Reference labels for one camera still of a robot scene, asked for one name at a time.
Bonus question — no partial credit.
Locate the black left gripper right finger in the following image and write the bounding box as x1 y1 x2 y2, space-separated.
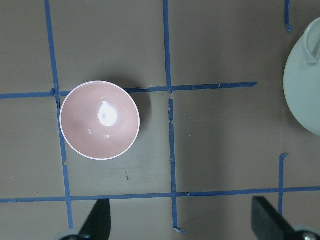
251 196 300 240

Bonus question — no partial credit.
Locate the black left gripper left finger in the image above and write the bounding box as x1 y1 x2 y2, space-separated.
79 198 111 240

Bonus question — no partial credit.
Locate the pale green cooking pot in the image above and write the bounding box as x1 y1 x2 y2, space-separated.
283 18 320 136

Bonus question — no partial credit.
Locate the pink bowl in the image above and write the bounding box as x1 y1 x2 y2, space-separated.
59 81 141 161

